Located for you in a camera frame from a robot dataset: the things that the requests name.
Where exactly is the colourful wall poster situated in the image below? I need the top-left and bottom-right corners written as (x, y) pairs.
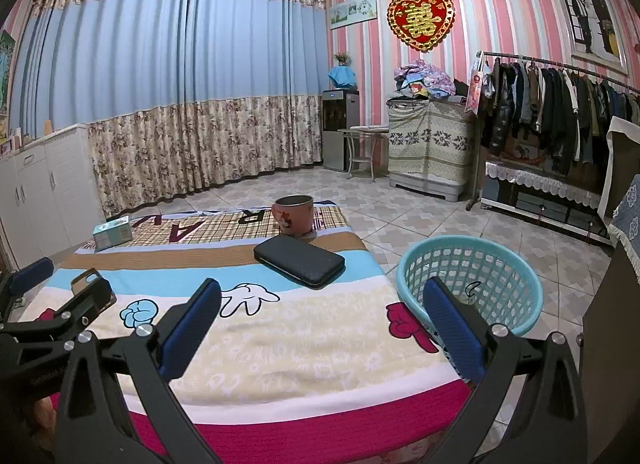
top-left (0, 28), bottom-right (16, 114)

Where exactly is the patterned cloth cover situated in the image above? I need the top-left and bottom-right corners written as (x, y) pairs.
top-left (387, 98), bottom-right (476, 189)

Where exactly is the grey water dispenser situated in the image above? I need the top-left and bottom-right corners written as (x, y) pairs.
top-left (320, 88), bottom-right (361, 173)

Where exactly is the low glass door cabinet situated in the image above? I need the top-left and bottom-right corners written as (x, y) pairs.
top-left (480, 160), bottom-right (613, 245)

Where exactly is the white lace cloth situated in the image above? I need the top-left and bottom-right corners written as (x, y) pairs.
top-left (484, 160), bottom-right (603, 209)

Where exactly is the cream bordered cloth cover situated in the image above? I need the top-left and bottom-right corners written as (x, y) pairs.
top-left (597, 116), bottom-right (640, 219)

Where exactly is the pink hanging bag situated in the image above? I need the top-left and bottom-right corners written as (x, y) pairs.
top-left (464, 60), bottom-right (493, 114)

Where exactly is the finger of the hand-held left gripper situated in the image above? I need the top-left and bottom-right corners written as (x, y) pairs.
top-left (0, 277), bottom-right (118, 345)
top-left (0, 258), bottom-right (55, 325)

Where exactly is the teal tissue box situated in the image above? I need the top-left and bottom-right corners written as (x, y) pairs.
top-left (92, 216), bottom-right (133, 252)

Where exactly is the grey floral fringed cloth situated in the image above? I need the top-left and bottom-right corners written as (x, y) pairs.
top-left (607, 188), bottom-right (640, 285)

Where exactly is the red heart wall decoration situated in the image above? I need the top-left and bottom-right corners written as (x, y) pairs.
top-left (387, 0), bottom-right (456, 52)

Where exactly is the wide animal wall picture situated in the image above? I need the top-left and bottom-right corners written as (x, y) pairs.
top-left (329, 0), bottom-right (377, 30)

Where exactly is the black zip case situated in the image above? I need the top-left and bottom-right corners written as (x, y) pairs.
top-left (253, 234), bottom-right (347, 289)

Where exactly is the person's left forearm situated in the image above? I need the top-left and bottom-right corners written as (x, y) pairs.
top-left (20, 392), bottom-right (56, 450)

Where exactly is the framed black white poster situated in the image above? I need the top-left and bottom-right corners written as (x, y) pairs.
top-left (547, 0), bottom-right (630, 77)

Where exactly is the brown wooden cabinet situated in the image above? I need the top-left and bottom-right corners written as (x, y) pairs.
top-left (580, 244), bottom-right (640, 464)

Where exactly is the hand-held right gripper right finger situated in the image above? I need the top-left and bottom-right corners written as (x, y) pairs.
top-left (423, 276), bottom-right (589, 464)

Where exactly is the blue floral curtain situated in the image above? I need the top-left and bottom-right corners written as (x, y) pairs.
top-left (10, 0), bottom-right (331, 219)

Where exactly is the pile of folded clothes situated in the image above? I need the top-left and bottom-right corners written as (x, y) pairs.
top-left (392, 58), bottom-right (471, 103)

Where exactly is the metal clothes rack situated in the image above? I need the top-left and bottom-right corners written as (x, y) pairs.
top-left (464, 50), bottom-right (640, 212)

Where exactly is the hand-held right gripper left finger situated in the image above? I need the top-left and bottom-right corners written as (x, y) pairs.
top-left (54, 278), bottom-right (226, 464)

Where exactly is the brown edged pad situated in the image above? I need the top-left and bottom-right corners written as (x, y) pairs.
top-left (70, 268), bottom-right (118, 305)

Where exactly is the teal plastic basket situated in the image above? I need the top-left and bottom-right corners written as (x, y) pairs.
top-left (396, 236), bottom-right (545, 345)

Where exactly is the printed striped blanket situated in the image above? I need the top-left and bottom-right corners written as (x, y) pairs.
top-left (17, 199), bottom-right (476, 450)

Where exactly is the pink cartoon cup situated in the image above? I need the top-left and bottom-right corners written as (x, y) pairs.
top-left (271, 195), bottom-right (316, 239)

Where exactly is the row of hanging clothes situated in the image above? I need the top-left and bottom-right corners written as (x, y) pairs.
top-left (480, 56), bottom-right (640, 177)

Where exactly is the grey plastic cabinet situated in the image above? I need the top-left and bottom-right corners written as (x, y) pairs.
top-left (389, 171), bottom-right (468, 203)

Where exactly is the white cabinet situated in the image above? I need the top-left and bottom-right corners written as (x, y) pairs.
top-left (0, 126), bottom-right (108, 269)

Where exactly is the blue cloth bundle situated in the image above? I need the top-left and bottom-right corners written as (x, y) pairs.
top-left (327, 66), bottom-right (357, 90)

